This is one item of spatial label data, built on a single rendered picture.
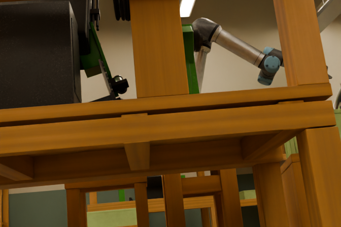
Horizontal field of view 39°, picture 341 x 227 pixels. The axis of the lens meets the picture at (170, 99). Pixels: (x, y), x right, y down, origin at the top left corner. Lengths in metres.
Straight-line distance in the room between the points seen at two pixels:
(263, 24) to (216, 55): 1.00
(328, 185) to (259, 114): 0.25
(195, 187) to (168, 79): 0.89
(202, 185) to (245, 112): 0.86
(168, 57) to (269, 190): 0.79
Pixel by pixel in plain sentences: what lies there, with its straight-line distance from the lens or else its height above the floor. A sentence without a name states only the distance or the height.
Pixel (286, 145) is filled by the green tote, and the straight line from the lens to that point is 2.63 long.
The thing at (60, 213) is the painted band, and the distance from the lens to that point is 7.24.
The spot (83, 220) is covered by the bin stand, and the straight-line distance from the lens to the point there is 2.24.
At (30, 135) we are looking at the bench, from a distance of 1.29.
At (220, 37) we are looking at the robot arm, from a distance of 2.37.
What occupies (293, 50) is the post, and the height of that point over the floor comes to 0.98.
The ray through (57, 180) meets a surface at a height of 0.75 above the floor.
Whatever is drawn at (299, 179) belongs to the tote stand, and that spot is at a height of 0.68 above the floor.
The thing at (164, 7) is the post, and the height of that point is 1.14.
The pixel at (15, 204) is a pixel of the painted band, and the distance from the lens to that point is 7.34.
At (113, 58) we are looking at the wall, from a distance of 7.69.
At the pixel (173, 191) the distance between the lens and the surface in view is 2.07.
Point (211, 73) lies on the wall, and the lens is 7.77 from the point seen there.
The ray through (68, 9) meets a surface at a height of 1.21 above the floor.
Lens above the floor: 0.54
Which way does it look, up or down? 15 degrees up
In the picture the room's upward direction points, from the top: 6 degrees counter-clockwise
